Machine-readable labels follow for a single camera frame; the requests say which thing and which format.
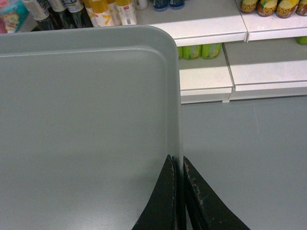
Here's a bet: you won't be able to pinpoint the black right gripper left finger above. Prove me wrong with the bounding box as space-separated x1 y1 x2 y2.
133 155 177 230

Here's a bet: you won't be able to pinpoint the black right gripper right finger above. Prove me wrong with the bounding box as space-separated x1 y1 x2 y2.
183 157 249 230

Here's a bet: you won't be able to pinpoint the grey rectangular serving tray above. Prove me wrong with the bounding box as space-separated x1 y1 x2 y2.
0 25 186 230

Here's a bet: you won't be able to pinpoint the white bottom store shelf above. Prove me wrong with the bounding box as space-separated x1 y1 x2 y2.
179 49 233 104

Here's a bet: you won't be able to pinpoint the white store shelf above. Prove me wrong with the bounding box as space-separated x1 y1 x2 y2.
179 49 233 104
136 0 248 46

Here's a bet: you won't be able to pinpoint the white middle store shelf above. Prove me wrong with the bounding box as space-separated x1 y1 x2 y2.
136 0 248 46

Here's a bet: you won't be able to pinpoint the pale yellow juice bottle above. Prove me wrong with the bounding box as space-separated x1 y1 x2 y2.
116 0 137 25

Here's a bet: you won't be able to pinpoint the yellow juice bottle front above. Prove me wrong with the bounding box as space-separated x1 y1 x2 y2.
83 0 115 27

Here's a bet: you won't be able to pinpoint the blue drink bottle left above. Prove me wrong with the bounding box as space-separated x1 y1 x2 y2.
152 0 169 12

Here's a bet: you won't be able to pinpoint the dark tea bottle right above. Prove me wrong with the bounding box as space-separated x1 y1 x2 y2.
64 0 93 28

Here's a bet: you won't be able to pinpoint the dark tea bottle middle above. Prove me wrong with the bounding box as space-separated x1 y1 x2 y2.
48 0 74 29

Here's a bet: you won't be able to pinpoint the yellow lemon tea bottles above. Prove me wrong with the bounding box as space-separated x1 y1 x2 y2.
239 0 307 19

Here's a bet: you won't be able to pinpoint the teal snack bag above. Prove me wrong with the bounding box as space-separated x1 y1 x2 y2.
0 0 28 34

